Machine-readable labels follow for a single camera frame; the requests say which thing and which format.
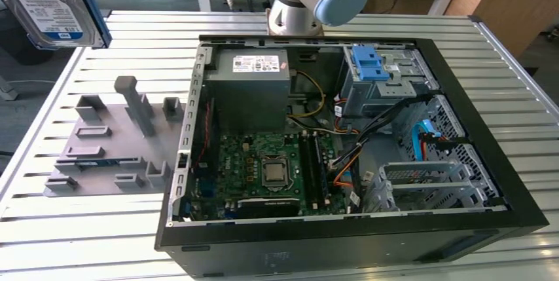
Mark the hard disk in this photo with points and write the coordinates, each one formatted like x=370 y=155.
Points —
x=43 y=6

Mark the metal disk bay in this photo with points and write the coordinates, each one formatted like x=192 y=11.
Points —
x=420 y=166

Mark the grey power supply unit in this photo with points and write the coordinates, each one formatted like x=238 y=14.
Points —
x=249 y=97

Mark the green motherboard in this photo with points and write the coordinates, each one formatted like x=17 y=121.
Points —
x=245 y=150

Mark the silver CPU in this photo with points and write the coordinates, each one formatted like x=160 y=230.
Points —
x=276 y=172

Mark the CPU socket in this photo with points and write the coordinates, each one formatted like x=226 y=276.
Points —
x=264 y=173

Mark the black RAM slot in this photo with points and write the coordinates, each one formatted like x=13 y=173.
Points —
x=310 y=169

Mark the black graphics card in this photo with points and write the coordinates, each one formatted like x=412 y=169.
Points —
x=269 y=207

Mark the blue plastic drive latch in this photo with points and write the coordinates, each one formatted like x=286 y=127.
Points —
x=368 y=61

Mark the metal optical drive cage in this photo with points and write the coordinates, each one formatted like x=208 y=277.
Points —
x=393 y=89

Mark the grey parts rack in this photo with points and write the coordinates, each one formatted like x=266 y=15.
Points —
x=118 y=150

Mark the black PC case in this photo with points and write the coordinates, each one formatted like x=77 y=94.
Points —
x=306 y=248

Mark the spare RAM stick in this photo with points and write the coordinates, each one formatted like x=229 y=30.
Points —
x=97 y=162

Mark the black waste basket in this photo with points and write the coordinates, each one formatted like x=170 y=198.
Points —
x=18 y=55

